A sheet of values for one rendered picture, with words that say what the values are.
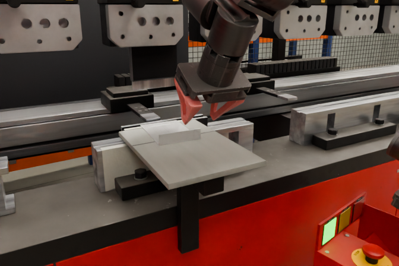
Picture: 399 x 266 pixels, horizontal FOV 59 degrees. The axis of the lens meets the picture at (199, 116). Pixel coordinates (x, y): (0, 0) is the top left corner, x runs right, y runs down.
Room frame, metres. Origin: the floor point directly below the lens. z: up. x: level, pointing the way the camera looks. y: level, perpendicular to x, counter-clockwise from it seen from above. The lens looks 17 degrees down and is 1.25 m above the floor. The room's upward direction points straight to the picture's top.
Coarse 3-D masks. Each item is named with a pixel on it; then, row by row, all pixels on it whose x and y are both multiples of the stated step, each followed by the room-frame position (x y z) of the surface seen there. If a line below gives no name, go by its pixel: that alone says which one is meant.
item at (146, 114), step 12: (108, 96) 0.91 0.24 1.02; (120, 96) 0.90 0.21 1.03; (132, 96) 0.91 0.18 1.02; (144, 96) 0.93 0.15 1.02; (108, 108) 0.90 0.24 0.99; (120, 108) 0.89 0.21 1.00; (132, 108) 0.86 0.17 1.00; (144, 108) 0.86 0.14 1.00; (144, 120) 0.78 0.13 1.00; (156, 120) 0.78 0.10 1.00
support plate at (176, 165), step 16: (192, 128) 0.72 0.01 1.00; (208, 128) 0.72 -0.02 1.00; (128, 144) 0.64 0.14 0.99; (144, 144) 0.63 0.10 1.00; (176, 144) 0.63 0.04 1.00; (192, 144) 0.63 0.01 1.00; (208, 144) 0.63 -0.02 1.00; (224, 144) 0.63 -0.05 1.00; (144, 160) 0.56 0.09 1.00; (160, 160) 0.55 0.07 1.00; (176, 160) 0.55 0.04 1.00; (192, 160) 0.55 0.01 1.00; (208, 160) 0.55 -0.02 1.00; (224, 160) 0.55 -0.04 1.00; (240, 160) 0.55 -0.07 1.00; (256, 160) 0.55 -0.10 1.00; (160, 176) 0.50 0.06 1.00; (176, 176) 0.49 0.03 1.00; (192, 176) 0.49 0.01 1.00; (208, 176) 0.50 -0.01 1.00
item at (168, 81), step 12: (132, 48) 0.73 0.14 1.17; (144, 48) 0.74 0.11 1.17; (156, 48) 0.75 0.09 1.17; (168, 48) 0.76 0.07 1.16; (132, 60) 0.73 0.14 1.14; (144, 60) 0.74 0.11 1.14; (156, 60) 0.75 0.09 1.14; (168, 60) 0.76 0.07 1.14; (132, 72) 0.73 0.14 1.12; (144, 72) 0.74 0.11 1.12; (156, 72) 0.75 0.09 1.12; (168, 72) 0.76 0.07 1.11; (132, 84) 0.73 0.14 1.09; (144, 84) 0.75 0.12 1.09; (156, 84) 0.76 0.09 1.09; (168, 84) 0.77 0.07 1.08
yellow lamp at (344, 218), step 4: (348, 208) 0.67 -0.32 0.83; (344, 212) 0.66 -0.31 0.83; (348, 212) 0.67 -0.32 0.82; (340, 216) 0.65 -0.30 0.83; (344, 216) 0.66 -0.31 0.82; (348, 216) 0.68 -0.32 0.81; (340, 220) 0.65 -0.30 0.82; (344, 220) 0.67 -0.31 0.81; (348, 220) 0.68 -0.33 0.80; (340, 224) 0.65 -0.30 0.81; (344, 224) 0.67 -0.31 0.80; (348, 224) 0.68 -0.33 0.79; (340, 228) 0.66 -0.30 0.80
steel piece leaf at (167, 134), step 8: (144, 128) 0.71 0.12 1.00; (152, 128) 0.71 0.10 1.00; (160, 128) 0.71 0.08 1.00; (168, 128) 0.71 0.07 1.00; (176, 128) 0.71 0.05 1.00; (184, 128) 0.71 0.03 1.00; (200, 128) 0.66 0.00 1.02; (152, 136) 0.67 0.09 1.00; (160, 136) 0.62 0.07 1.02; (168, 136) 0.63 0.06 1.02; (176, 136) 0.63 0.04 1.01; (184, 136) 0.64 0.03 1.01; (192, 136) 0.65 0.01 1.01; (200, 136) 0.66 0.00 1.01; (160, 144) 0.62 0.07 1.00
